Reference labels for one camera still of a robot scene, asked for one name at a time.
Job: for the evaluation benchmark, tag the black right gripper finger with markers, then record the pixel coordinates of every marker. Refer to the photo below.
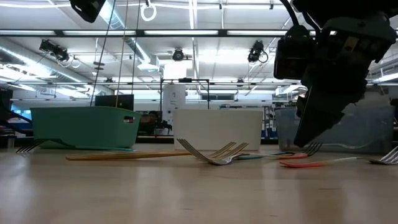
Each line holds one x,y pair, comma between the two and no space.
323,118
303,124

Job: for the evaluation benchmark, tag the white plastic bin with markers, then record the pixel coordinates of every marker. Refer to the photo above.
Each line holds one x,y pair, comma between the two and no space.
217,129

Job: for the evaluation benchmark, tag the blue white storage shelving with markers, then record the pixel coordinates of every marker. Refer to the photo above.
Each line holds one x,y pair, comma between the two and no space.
269,127

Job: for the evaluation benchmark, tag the grey translucent plastic bin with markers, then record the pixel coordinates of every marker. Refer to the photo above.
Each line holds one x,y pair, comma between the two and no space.
370,130

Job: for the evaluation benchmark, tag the black ceiling-mounted spotlight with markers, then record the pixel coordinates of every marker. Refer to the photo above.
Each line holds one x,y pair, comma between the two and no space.
59,54
256,51
178,55

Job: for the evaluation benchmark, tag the person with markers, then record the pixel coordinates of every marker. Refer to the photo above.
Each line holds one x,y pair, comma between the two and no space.
152,117

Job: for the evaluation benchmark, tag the black monitor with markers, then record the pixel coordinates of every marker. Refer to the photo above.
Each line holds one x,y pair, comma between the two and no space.
109,101

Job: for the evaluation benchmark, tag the teal plastic bin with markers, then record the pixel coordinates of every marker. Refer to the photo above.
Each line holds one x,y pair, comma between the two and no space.
84,127

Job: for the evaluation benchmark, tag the black equipment box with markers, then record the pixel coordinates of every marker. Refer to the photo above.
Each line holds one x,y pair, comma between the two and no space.
6,104

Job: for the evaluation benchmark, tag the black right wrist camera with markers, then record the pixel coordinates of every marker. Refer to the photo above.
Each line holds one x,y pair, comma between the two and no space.
292,56

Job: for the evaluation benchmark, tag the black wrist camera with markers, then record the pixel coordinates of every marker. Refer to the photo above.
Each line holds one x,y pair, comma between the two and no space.
88,11
292,56

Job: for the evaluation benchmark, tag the silver ceiling duct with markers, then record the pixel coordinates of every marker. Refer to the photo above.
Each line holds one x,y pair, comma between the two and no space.
136,51

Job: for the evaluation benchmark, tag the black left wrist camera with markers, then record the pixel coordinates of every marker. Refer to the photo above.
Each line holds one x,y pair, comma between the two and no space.
88,11

